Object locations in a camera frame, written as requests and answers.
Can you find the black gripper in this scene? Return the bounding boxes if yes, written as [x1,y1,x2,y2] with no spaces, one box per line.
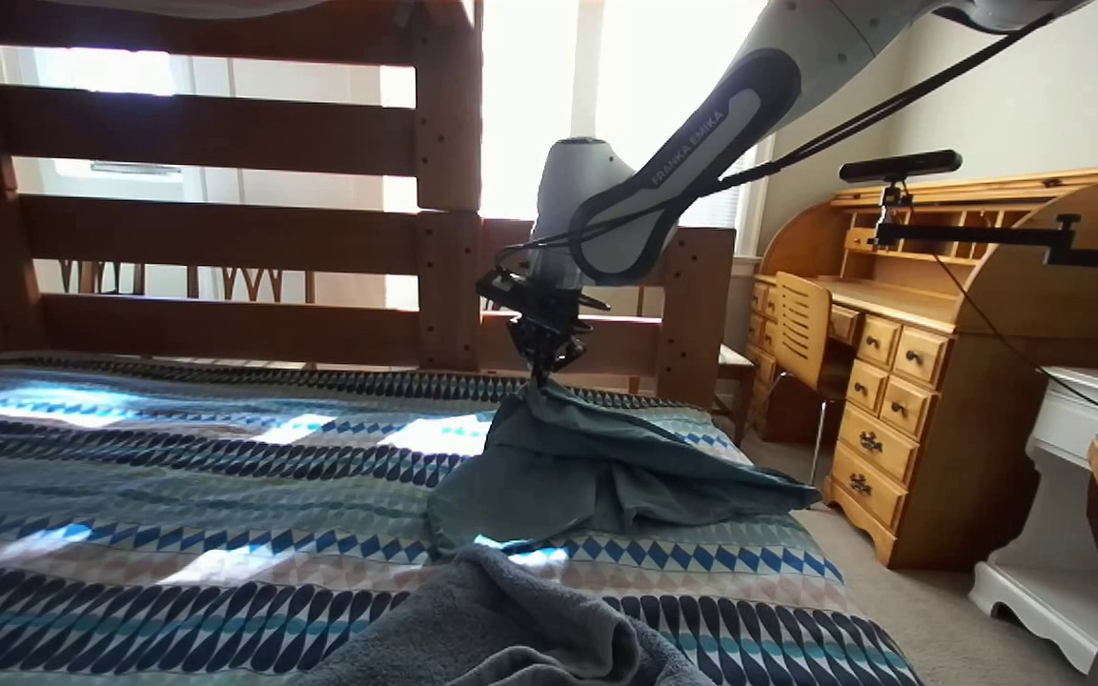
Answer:
[503,278,596,391]

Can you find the black stereo camera bar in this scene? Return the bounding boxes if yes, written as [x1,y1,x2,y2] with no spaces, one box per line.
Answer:
[836,144,964,185]

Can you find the blue grey cloth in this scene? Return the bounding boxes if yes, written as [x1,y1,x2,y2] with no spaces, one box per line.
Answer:
[424,377,824,551]

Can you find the wooden bunk bed frame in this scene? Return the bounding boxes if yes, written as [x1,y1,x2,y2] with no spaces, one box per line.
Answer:
[0,0,739,412]

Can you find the wooden roll-top desk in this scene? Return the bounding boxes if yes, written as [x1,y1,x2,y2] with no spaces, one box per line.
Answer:
[747,163,1098,571]

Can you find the grey fuzzy blanket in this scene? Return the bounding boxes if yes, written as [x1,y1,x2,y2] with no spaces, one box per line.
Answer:
[297,541,716,686]

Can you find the white side table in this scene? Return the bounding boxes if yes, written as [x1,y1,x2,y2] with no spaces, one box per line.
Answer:
[964,362,1098,679]

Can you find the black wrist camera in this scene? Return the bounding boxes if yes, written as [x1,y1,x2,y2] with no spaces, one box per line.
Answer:
[472,261,546,321]

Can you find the bright window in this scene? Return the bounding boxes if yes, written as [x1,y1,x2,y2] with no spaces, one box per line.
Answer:
[477,0,779,240]

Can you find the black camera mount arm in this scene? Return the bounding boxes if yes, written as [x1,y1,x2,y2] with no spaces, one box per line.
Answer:
[870,177,1098,273]

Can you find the blue patterned bedspread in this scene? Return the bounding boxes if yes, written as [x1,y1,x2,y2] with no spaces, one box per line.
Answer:
[0,350,926,686]

